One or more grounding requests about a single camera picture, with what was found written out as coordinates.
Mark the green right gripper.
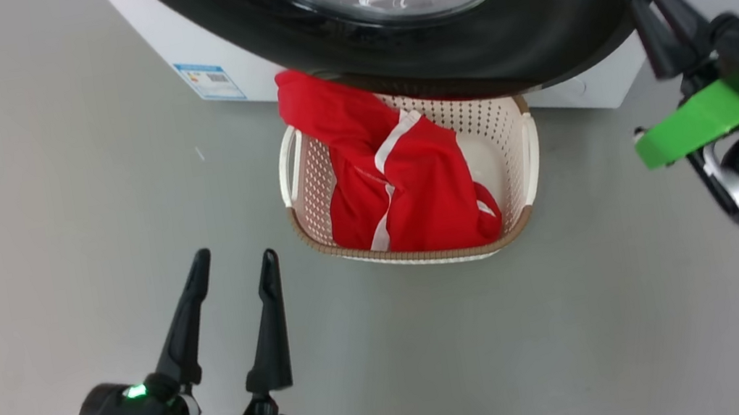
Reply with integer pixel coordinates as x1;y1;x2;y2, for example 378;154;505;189
613;0;739;172

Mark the black washer door glass window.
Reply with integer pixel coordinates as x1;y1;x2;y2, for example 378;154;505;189
130;0;690;149

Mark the red and white garment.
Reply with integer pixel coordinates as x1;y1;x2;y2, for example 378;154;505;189
272;41;507;273

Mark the white front-load washing machine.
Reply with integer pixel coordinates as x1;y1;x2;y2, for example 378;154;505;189
97;0;739;183

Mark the cream laundry basket brown rim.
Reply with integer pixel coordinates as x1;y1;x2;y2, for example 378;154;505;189
268;70;556;288

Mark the round white filter cover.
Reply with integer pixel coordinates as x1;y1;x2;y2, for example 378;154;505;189
561;75;592;100

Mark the blue energy label sticker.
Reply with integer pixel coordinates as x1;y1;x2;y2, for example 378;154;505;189
172;54;248;111

